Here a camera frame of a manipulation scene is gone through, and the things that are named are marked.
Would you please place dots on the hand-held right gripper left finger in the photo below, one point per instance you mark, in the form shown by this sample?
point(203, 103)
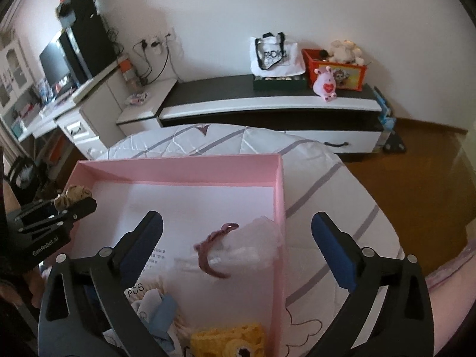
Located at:
point(139, 253)

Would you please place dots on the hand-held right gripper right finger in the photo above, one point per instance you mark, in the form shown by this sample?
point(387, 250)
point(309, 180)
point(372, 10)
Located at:
point(334, 253)

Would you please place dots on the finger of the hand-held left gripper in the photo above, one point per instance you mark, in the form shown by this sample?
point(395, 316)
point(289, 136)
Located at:
point(80, 208)

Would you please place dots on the brown hair scrunchie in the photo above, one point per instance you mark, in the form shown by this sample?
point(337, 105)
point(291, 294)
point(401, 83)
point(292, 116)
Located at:
point(76, 192)

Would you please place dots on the maroon hair band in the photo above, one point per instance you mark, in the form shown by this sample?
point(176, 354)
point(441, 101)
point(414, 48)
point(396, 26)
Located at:
point(202, 256)

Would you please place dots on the white printed baby hat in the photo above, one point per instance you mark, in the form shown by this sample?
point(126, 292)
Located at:
point(160, 316)

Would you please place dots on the pink cardboard box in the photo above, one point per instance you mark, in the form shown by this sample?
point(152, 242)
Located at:
point(186, 169)

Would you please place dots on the yellow crochet toy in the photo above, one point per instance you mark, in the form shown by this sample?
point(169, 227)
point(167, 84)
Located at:
point(223, 336)

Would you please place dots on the black office chair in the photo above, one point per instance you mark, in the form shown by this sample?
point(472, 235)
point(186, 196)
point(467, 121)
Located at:
point(26, 174)

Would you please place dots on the round table striped cloth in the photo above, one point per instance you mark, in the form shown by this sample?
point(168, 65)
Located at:
point(327, 178)

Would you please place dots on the white desk with drawers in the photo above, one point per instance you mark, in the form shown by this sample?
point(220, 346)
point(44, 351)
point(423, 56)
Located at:
point(96, 115)

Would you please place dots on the small pink packet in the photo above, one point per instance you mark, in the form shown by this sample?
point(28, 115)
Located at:
point(137, 98)

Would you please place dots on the pink cloth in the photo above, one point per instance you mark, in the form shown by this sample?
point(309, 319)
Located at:
point(453, 286)

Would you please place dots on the white side cabinet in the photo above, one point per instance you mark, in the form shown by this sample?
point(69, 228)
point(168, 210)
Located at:
point(152, 100)

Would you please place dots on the blue folders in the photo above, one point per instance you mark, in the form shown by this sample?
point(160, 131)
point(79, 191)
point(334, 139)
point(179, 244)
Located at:
point(386, 122)

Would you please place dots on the orange capped bottle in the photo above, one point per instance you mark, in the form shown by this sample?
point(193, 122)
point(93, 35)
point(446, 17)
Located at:
point(128, 74)

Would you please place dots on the white hutch cabinet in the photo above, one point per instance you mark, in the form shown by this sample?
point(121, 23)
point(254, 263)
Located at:
point(11, 78)

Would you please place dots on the black computer monitor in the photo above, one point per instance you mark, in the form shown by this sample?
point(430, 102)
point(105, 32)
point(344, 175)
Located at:
point(54, 63)

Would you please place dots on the black computer tower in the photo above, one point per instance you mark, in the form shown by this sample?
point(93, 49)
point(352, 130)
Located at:
point(89, 44)

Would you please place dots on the pink plush bunny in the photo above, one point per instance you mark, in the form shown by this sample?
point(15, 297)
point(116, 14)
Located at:
point(327, 86)

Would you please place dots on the red toy box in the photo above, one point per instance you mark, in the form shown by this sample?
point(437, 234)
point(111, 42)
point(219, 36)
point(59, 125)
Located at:
point(349, 76)

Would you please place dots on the dark green box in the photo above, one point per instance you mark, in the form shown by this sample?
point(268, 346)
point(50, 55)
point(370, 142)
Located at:
point(279, 83)

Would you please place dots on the white tote bag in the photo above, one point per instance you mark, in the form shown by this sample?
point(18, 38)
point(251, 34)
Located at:
point(279, 65)

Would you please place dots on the cream plush toy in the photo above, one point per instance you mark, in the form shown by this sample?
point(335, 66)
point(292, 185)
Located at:
point(344, 50)

